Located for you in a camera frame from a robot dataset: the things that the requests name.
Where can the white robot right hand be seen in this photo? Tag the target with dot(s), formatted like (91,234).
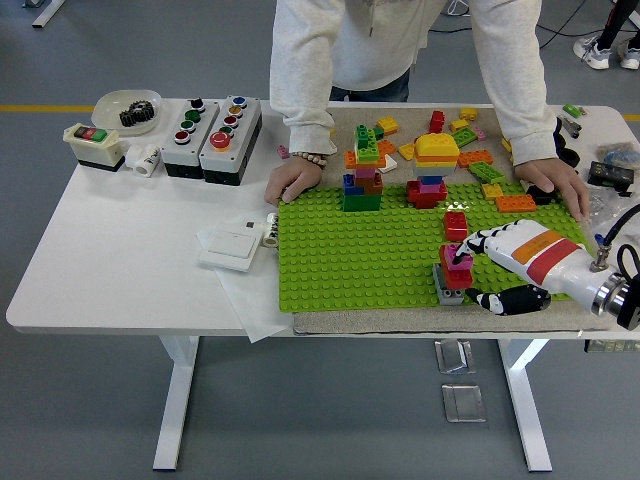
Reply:
(540,260)

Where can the person's left hand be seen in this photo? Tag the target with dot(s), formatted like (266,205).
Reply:
(547,175)

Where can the person's right hand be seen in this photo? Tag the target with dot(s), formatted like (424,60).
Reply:
(292,175)

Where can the magenta brick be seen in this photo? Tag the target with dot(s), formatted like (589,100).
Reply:
(457,264)

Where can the long red brick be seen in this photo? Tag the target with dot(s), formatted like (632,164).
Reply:
(456,279)

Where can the square red brick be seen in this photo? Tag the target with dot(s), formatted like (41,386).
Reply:
(455,226)

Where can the white square tile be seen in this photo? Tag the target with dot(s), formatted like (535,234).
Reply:
(390,164)
(524,184)

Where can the green studded baseplate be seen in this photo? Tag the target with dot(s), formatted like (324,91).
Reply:
(350,260)

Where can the person's right forearm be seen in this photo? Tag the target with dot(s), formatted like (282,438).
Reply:
(305,115)

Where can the person's left forearm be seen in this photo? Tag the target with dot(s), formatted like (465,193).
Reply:
(527,125)

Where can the black brick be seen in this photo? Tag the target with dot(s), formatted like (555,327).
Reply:
(542,196)

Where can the small pink brick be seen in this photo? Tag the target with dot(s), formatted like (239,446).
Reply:
(480,133)
(283,151)

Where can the long orange brick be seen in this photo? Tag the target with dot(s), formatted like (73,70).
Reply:
(515,202)
(475,158)

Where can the long lime green brick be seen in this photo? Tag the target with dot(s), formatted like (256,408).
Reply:
(486,172)
(465,136)

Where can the small blue brick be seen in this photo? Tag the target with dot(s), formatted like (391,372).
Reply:
(598,238)

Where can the brick tower with green base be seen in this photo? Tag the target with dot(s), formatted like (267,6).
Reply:
(361,202)

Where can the dark green brick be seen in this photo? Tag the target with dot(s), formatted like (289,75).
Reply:
(378,133)

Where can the grey brick stack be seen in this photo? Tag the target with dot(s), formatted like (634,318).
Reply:
(450,297)

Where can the brick tower with yellow roof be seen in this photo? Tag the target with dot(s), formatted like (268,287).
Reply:
(436,147)

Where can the narrow red brick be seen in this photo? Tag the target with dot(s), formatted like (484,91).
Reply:
(436,121)

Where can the metal tool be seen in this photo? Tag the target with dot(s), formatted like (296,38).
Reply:
(571,127)

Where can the white printed tube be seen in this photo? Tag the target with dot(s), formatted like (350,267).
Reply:
(270,231)

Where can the black display device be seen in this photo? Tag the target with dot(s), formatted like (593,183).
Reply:
(610,172)

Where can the clear plastic bag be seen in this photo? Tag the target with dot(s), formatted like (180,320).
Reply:
(605,205)

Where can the small green piece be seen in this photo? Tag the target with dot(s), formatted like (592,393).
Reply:
(570,108)

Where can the control box with emergency stop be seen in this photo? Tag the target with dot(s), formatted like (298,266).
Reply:
(220,162)

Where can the bag with blue parts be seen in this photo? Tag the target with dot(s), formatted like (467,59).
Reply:
(620,151)

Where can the yellow triangle piece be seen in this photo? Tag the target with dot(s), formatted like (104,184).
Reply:
(406,151)

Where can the three-button control box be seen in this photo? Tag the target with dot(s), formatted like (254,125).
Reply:
(175,155)

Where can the metal floor plate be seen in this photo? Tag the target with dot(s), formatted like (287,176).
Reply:
(463,402)
(454,356)

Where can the white table leg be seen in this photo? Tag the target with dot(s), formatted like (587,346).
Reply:
(175,400)
(525,400)

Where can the white paper sheet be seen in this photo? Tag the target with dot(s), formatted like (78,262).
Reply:
(250,310)

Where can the person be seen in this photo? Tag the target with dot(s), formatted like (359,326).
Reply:
(614,25)
(365,45)

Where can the white pipe fitting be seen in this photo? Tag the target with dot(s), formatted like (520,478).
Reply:
(142,160)

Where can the black gears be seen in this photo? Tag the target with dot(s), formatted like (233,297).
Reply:
(135,114)

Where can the white bowl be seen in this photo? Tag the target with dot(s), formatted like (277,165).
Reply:
(107,112)

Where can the white desk foot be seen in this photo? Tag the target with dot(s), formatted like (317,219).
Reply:
(47,14)

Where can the white wall switch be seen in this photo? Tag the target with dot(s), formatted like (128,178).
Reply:
(230,247)

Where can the red green switch box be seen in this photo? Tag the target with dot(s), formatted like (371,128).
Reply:
(95,150)

